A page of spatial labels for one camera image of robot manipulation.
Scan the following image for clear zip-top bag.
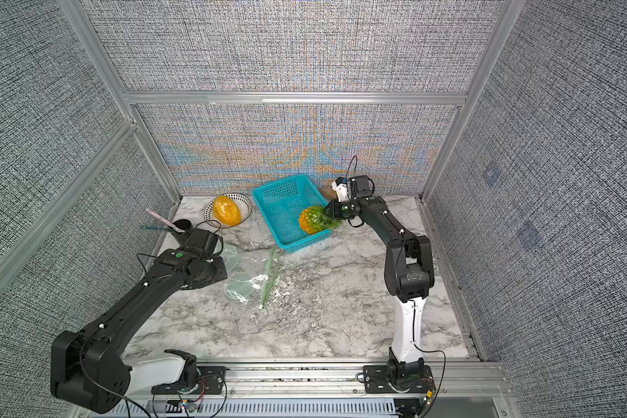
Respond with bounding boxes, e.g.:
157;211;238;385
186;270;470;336
221;245;281;309

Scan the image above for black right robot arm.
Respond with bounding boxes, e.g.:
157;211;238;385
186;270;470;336
325;175;435;367

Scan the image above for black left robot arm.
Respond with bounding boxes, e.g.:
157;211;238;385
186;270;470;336
51;229;227;414

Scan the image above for black cup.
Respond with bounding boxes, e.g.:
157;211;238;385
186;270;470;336
171;219;193;246

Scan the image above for teal plastic basket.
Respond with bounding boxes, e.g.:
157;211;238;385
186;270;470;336
252;174;332;254

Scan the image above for yellow crumbed bread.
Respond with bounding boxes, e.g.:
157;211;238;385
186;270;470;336
212;195;241;226

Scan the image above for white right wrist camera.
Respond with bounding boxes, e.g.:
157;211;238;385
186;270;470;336
331;177;349;202

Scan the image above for pink handled utensil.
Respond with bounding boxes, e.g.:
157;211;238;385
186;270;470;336
145;208;185;233

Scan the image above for green handled utensil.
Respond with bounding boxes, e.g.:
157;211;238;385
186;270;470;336
139;225;178;233

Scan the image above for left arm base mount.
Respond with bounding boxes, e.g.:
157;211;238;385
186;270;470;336
151;349;226;395

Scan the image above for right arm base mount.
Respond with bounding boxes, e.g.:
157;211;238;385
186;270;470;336
359;358;436;396

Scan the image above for aluminium enclosure frame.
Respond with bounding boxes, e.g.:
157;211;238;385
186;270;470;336
0;1;525;295

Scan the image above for aluminium front rail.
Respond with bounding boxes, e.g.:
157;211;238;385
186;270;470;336
67;357;518;418

